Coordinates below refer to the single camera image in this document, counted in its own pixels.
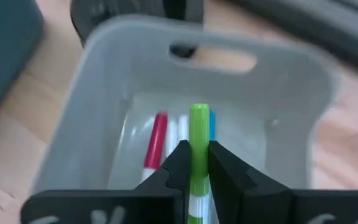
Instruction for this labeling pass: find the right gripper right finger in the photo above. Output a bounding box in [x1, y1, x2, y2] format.
[208, 139, 358, 224]

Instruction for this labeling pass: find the red thin marker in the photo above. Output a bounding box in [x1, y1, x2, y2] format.
[140, 111, 169, 184]

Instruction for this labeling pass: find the short blue marker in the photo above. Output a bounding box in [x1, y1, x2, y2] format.
[178, 114, 190, 142]

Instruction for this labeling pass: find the light green thin marker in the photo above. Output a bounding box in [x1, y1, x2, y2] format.
[187, 103, 213, 224]

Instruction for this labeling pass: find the black desk lamp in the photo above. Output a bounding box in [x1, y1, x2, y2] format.
[69, 0, 205, 60]

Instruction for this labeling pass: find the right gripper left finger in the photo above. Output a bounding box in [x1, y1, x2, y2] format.
[20, 139, 193, 224]

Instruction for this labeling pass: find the teal plastic bin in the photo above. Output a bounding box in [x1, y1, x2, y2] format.
[0, 0, 45, 138]

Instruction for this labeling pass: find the blue thin marker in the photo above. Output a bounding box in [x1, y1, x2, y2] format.
[209, 109, 217, 141]

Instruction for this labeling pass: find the grey plastic bin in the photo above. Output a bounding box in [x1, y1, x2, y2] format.
[31, 14, 341, 191]

